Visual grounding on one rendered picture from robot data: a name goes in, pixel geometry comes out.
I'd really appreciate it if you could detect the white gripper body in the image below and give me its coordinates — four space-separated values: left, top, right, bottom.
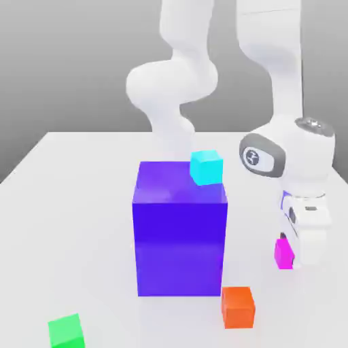
287 224 329 269

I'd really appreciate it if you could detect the small magenta cube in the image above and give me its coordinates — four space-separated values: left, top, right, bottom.
273 237 296 271

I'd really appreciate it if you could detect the small orange cube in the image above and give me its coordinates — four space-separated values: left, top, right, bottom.
220 285 256 330

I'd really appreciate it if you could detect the small cyan cube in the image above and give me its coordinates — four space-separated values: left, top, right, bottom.
190 149 224 187

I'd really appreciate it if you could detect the small green cube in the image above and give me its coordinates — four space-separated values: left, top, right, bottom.
48 313 86 348

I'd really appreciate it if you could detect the large purple box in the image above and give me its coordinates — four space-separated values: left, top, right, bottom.
132 160 228 298

